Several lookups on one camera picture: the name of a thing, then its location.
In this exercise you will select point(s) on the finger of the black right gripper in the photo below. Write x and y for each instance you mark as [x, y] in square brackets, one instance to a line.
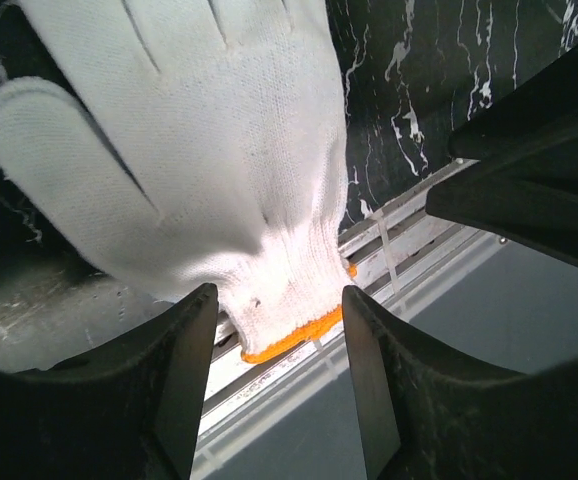
[547, 97]
[528, 195]

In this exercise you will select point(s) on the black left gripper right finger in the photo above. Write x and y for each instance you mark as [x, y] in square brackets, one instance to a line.
[428, 411]

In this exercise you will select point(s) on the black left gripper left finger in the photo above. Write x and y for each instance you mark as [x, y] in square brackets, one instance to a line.
[128, 409]

